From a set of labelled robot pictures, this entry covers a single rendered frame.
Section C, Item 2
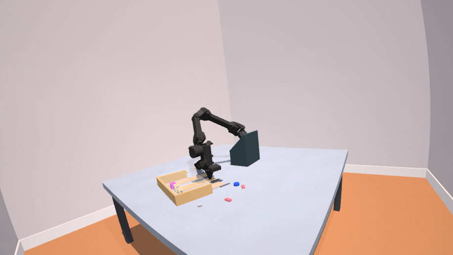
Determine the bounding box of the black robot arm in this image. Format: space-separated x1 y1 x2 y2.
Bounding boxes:
188 107 247 170

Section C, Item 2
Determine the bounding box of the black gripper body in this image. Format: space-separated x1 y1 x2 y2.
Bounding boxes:
201 154 221 172

